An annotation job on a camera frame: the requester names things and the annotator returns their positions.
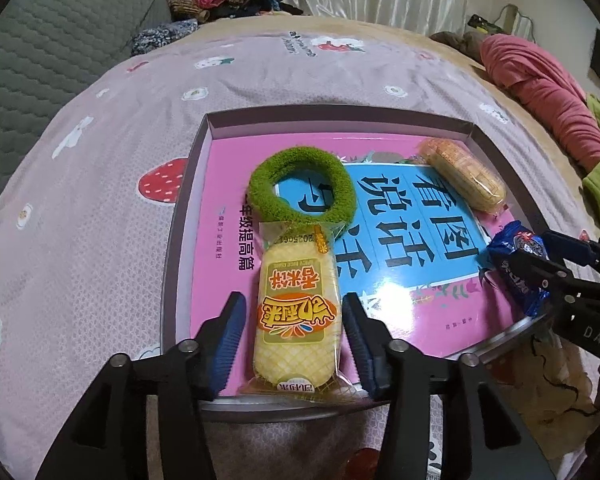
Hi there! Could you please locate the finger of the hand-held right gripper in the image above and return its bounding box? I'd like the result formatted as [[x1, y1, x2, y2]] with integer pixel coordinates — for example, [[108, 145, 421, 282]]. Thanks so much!
[[540, 230, 600, 268], [517, 247, 600, 311]]

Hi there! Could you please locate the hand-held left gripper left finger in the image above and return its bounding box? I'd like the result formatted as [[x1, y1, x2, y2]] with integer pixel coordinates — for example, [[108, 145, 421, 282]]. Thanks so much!
[[35, 291, 248, 480]]

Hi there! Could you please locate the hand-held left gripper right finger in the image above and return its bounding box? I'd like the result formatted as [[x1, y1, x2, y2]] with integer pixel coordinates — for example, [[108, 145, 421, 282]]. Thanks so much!
[[341, 292, 556, 480]]

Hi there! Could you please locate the blue cookie packet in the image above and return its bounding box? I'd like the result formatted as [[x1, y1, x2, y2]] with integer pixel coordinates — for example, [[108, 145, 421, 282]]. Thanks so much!
[[486, 220, 553, 318]]

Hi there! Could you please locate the yellow rice cake packet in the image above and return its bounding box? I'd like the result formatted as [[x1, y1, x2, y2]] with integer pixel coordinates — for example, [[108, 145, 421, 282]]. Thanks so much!
[[240, 220, 368, 406]]

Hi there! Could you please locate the orange wafer snack packet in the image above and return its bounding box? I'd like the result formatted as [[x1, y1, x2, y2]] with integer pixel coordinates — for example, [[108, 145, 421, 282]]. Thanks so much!
[[415, 137, 511, 218]]

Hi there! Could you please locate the green fuzzy hair scrunchie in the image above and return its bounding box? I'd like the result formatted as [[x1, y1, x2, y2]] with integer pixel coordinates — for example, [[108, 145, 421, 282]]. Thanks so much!
[[247, 145, 357, 236]]

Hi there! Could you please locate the shallow grey cardboard box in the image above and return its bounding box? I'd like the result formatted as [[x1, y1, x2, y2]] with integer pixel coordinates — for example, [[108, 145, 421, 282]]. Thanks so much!
[[160, 105, 553, 418]]

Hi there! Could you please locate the pink and blue book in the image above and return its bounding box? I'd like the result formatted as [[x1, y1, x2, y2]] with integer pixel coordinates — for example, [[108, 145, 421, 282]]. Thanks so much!
[[190, 132, 536, 401]]

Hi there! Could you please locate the pink quilt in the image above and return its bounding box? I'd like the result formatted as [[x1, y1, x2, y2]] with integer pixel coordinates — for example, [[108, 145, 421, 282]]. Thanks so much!
[[480, 34, 600, 171]]

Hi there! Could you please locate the tan bed blanket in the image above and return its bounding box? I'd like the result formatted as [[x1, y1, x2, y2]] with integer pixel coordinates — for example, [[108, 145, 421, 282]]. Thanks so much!
[[200, 15, 600, 221]]

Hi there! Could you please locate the dark brown cloth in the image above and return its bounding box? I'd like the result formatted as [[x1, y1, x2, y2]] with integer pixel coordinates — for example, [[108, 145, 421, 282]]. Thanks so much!
[[430, 30, 486, 58]]

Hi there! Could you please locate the black bag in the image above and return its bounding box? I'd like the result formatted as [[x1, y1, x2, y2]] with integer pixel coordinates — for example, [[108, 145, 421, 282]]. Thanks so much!
[[467, 14, 501, 33]]

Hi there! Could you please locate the blue patterned cloth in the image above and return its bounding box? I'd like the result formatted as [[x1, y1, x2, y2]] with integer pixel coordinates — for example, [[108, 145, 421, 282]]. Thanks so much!
[[130, 19, 200, 57]]

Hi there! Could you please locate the grey quilted sofa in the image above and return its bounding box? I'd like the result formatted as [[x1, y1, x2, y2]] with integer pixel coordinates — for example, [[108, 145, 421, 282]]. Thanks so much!
[[0, 0, 173, 231]]

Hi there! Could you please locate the white curved frame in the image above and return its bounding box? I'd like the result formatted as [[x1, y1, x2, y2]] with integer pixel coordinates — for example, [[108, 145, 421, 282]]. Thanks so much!
[[497, 4, 533, 36]]

